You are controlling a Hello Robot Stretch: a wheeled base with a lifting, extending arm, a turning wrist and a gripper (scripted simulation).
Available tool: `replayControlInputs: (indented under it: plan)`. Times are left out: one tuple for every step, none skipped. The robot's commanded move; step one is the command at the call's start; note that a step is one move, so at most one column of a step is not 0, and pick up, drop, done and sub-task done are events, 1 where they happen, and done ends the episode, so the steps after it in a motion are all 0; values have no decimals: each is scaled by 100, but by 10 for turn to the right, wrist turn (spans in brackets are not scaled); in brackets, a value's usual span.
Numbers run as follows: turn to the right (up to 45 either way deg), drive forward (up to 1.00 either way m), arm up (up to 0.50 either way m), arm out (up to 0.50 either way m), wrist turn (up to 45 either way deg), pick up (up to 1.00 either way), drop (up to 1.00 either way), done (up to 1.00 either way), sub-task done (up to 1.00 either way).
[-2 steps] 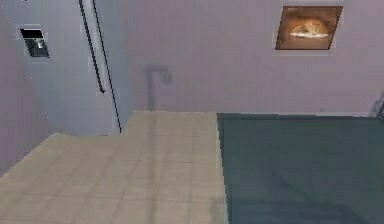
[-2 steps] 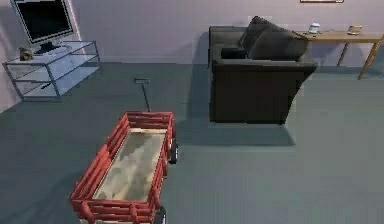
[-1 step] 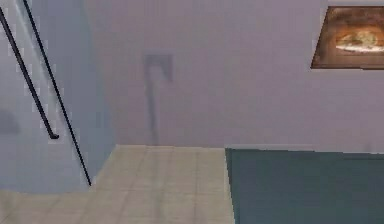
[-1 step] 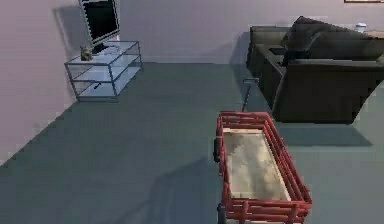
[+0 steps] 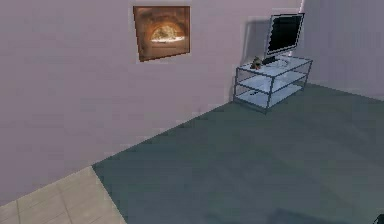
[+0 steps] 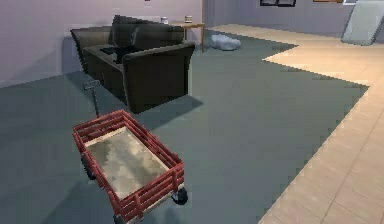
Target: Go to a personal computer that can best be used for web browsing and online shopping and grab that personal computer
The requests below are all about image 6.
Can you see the black leather sofa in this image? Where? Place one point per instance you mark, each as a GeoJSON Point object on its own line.
{"type": "Point", "coordinates": [150, 70]}

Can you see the pale grey floor cushion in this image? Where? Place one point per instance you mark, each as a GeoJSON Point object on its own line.
{"type": "Point", "coordinates": [225, 42]}

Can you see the red slatted pull wagon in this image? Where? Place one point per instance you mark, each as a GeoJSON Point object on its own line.
{"type": "Point", "coordinates": [126, 160]}

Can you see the wooden side table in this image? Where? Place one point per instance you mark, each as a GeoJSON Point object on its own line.
{"type": "Point", "coordinates": [196, 26]}

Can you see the black laptop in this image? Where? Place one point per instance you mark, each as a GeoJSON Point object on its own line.
{"type": "Point", "coordinates": [115, 50]}

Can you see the grey leaning panel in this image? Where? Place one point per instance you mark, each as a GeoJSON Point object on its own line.
{"type": "Point", "coordinates": [363, 21]}

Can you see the black framed wall picture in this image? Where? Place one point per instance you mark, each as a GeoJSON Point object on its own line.
{"type": "Point", "coordinates": [277, 2]}

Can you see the wooden framed wall picture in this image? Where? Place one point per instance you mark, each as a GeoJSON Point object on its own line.
{"type": "Point", "coordinates": [327, 1]}

